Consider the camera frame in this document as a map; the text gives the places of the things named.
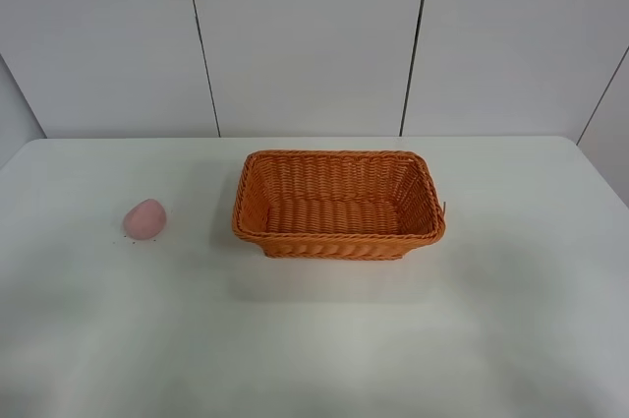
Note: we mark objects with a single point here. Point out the orange wicker basket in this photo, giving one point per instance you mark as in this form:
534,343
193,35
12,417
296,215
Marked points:
337,204

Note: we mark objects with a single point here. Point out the pink peach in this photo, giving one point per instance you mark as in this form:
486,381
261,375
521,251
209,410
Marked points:
145,221

